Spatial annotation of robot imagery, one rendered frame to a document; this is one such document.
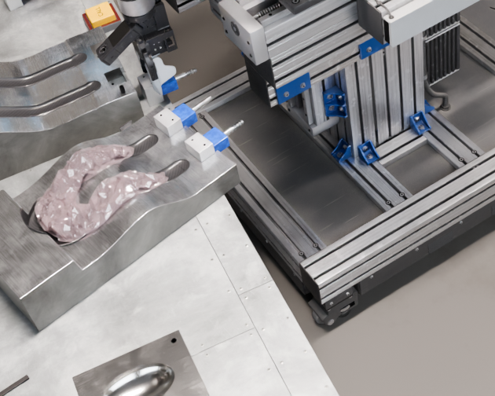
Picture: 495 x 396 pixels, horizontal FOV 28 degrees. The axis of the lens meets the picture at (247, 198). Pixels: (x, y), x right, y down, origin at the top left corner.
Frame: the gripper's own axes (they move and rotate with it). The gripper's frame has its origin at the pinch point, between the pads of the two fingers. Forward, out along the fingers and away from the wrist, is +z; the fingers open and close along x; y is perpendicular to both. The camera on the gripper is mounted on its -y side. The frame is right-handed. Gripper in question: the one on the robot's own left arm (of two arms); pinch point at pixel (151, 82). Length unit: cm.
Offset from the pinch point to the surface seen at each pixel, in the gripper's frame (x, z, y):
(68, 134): -5.8, -0.2, -21.4
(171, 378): -74, -1, -23
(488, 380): -59, 85, 51
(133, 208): -37.8, -5.0, -16.4
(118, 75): 3.4, -2.5, -6.0
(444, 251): -18, 85, 63
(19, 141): -5.6, -3.8, -31.4
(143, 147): -18.6, -0.3, -8.6
